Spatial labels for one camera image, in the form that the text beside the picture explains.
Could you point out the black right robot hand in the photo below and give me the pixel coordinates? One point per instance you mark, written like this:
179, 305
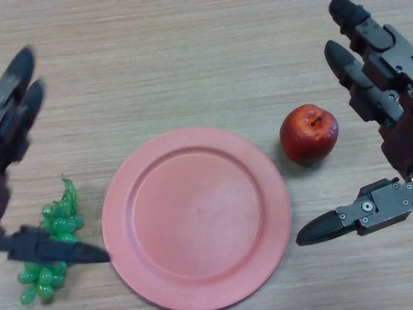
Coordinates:
387, 80

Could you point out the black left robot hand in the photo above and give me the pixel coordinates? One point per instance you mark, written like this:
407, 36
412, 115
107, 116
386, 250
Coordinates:
38, 250

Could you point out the green grapes bunch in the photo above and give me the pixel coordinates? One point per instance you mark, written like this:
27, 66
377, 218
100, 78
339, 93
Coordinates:
63, 223

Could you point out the red apple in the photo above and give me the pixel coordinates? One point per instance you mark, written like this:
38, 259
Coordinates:
306, 139

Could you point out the pink round plate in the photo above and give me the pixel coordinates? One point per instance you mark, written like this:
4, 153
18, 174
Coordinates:
197, 210

